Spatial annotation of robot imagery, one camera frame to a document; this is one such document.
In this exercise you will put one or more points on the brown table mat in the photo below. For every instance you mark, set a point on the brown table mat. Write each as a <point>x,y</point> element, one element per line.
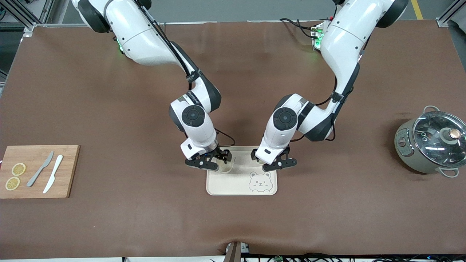
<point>109,218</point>

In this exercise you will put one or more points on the grey plastic knife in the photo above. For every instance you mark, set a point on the grey plastic knife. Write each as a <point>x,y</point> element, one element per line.
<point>33,179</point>

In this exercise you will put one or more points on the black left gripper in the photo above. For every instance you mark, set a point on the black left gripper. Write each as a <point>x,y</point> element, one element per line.
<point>283,151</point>

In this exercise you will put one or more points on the aluminium frame profile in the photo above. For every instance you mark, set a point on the aluminium frame profile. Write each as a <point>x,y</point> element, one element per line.
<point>29,27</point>
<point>446,18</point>

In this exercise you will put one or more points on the lemon slice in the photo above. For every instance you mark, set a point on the lemon slice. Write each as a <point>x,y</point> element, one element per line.
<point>18,169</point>
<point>12,183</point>

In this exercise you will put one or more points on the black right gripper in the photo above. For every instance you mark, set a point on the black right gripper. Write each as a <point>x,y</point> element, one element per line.
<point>219,153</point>

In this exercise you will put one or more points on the bamboo cutting board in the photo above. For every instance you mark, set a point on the bamboo cutting board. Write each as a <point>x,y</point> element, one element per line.
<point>67,174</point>

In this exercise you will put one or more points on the cream bear print tray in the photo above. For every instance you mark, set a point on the cream bear print tray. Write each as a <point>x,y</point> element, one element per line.
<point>236,185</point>

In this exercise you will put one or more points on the white plastic knife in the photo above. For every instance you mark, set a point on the white plastic knife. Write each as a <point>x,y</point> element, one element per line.
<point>51,180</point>

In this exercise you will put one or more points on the grey-green cooking pot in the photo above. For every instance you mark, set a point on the grey-green cooking pot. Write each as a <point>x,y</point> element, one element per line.
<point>409,160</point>

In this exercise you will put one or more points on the glass pot lid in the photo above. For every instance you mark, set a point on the glass pot lid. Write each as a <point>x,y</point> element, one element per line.
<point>433,153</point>

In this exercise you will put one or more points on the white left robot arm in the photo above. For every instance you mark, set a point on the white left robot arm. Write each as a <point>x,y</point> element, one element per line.
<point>346,40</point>

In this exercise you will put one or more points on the white IKEA cup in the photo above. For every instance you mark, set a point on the white IKEA cup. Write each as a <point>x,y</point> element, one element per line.
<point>227,168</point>

